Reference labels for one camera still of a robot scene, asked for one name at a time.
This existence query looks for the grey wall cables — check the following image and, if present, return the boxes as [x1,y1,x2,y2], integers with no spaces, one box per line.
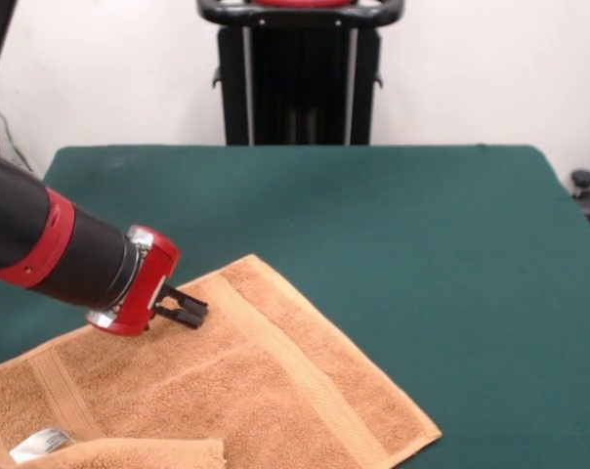
[0,97,37,175]

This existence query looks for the orange terry towel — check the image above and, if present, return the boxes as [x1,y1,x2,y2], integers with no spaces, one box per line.
[0,253,443,469]

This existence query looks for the dark green table cloth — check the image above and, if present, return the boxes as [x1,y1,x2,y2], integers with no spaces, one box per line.
[0,144,590,469]

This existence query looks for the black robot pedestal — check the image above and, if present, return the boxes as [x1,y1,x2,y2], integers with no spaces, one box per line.
[195,0,403,147]

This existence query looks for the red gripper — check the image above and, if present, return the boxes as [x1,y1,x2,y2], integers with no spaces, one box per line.
[104,229,210,338]

